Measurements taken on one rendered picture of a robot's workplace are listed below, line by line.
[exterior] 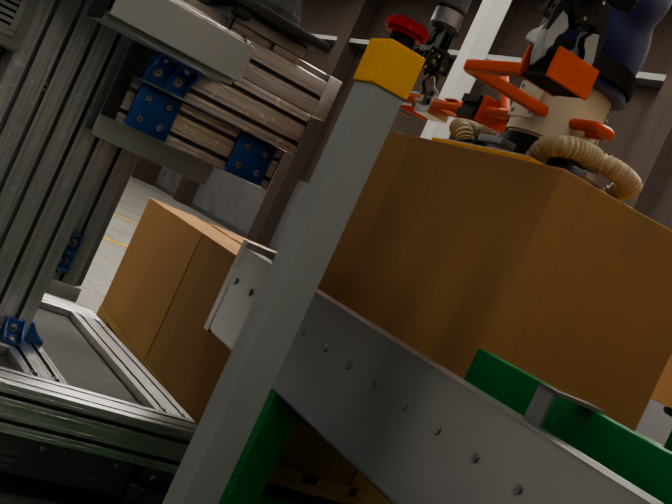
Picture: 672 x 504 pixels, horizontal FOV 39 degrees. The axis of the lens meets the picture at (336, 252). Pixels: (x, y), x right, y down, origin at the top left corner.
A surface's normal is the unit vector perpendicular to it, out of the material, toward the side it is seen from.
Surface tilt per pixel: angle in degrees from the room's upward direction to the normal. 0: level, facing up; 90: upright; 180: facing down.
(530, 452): 90
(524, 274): 90
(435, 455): 90
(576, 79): 90
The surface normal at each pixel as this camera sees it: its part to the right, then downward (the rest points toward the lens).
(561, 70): 0.42, 0.22
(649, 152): -0.76, -0.33
